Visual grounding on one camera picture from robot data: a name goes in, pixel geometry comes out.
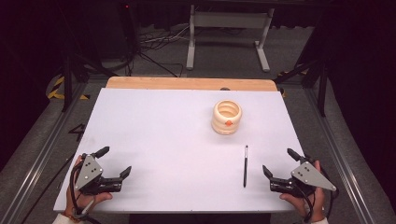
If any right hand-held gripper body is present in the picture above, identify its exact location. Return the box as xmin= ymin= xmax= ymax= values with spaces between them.
xmin=269 ymin=161 xmax=337 ymax=198

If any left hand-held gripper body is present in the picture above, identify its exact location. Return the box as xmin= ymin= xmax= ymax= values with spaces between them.
xmin=74 ymin=153 xmax=123 ymax=196

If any person's right hand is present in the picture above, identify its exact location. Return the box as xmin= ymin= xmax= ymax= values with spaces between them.
xmin=279 ymin=160 xmax=327 ymax=224

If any person's left hand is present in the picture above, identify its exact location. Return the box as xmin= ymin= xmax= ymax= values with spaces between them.
xmin=64 ymin=155 xmax=114 ymax=217

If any black pen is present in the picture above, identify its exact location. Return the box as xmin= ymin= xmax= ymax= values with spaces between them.
xmin=243 ymin=144 xmax=249 ymax=189

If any white board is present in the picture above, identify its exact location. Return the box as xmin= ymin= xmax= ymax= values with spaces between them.
xmin=52 ymin=87 xmax=309 ymax=215

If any cream ridged pen holder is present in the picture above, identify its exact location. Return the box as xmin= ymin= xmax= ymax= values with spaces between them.
xmin=210 ymin=99 xmax=244 ymax=136

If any yellow black floor tape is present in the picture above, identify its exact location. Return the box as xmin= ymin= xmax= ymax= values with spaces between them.
xmin=46 ymin=76 xmax=92 ymax=102

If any person's dark clothing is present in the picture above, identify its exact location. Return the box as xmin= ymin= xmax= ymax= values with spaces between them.
xmin=128 ymin=213 xmax=273 ymax=224

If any black tripod stand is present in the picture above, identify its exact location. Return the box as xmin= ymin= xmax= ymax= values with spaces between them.
xmin=59 ymin=43 xmax=120 ymax=114
xmin=273 ymin=52 xmax=332 ymax=119

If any wooden table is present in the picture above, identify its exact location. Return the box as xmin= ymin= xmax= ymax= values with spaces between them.
xmin=106 ymin=76 xmax=278 ymax=92

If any black device with red light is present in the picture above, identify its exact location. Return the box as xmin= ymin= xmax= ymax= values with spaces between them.
xmin=119 ymin=0 xmax=142 ymax=61

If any white metal stand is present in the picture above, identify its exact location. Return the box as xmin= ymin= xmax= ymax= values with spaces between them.
xmin=185 ymin=4 xmax=276 ymax=74

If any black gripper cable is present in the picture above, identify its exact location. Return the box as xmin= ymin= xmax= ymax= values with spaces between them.
xmin=298 ymin=155 xmax=341 ymax=224
xmin=68 ymin=161 xmax=104 ymax=224

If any aluminium rail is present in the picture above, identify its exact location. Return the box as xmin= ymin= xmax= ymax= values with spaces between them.
xmin=302 ymin=87 xmax=376 ymax=224
xmin=0 ymin=82 xmax=90 ymax=224

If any bundle of floor cables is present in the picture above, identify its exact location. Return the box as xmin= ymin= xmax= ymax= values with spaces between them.
xmin=125 ymin=22 xmax=191 ymax=78

